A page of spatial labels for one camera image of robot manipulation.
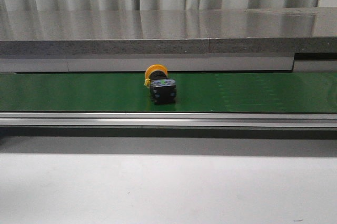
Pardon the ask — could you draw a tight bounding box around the grey stone countertop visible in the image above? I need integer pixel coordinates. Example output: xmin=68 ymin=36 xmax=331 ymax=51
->
xmin=1 ymin=7 xmax=336 ymax=55

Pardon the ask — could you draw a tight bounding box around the green conveyor belt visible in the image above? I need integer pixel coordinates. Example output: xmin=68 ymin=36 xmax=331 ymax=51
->
xmin=1 ymin=73 xmax=336 ymax=114

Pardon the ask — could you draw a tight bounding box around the grey panel under countertop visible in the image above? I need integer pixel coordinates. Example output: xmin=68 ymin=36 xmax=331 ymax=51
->
xmin=1 ymin=53 xmax=336 ymax=73

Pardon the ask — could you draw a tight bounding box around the yellow black push button switch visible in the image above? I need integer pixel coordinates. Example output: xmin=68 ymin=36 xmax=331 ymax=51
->
xmin=144 ymin=64 xmax=177 ymax=105

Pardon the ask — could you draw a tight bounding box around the aluminium conveyor front rail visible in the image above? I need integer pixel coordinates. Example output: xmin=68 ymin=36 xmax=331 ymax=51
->
xmin=1 ymin=112 xmax=336 ymax=129

